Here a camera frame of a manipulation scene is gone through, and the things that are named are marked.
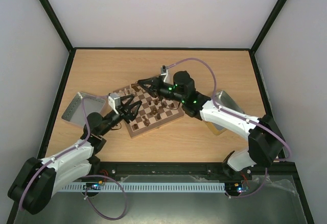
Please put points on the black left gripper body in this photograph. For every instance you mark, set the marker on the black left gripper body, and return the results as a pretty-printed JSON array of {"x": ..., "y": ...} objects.
[{"x": 123, "y": 114}]

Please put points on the black enclosure frame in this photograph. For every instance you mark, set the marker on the black enclosure frame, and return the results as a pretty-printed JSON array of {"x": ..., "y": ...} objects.
[{"x": 286, "y": 168}]

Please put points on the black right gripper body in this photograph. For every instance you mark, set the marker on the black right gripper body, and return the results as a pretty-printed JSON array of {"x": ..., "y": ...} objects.
[{"x": 158, "y": 86}]

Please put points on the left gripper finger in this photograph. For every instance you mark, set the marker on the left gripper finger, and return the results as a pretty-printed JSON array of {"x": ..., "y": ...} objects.
[
  {"x": 125, "y": 103},
  {"x": 131, "y": 110}
]

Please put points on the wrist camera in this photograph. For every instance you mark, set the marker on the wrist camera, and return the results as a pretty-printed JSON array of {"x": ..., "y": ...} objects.
[
  {"x": 114, "y": 101},
  {"x": 164, "y": 73}
]

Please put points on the wooden chess board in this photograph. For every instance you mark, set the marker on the wooden chess board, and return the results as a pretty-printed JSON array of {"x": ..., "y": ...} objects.
[{"x": 169, "y": 111}]

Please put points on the dark knight piece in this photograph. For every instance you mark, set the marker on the dark knight piece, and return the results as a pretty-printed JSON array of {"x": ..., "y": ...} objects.
[{"x": 154, "y": 111}]

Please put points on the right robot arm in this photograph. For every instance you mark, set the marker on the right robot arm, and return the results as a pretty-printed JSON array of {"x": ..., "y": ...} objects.
[{"x": 265, "y": 140}]

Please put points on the left metal tray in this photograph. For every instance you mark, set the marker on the left metal tray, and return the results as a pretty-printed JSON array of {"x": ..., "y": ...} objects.
[{"x": 80, "y": 104}]

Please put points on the light blue slotted cable duct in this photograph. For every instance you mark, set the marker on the light blue slotted cable duct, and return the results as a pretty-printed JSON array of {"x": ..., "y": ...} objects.
[{"x": 146, "y": 187}]

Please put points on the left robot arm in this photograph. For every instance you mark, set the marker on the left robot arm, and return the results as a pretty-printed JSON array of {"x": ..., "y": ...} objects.
[{"x": 39, "y": 179}]

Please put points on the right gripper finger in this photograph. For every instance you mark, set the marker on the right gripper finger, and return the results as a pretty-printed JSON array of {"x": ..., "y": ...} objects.
[
  {"x": 153, "y": 82},
  {"x": 151, "y": 88}
]

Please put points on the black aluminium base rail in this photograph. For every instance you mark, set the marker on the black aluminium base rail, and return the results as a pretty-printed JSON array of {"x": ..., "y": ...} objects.
[{"x": 210, "y": 171}]

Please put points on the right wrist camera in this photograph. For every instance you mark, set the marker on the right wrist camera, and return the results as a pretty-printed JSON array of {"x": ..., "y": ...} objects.
[{"x": 164, "y": 73}]

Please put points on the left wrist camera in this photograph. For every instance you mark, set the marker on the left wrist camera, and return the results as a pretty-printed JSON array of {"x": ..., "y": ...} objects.
[{"x": 114, "y": 101}]

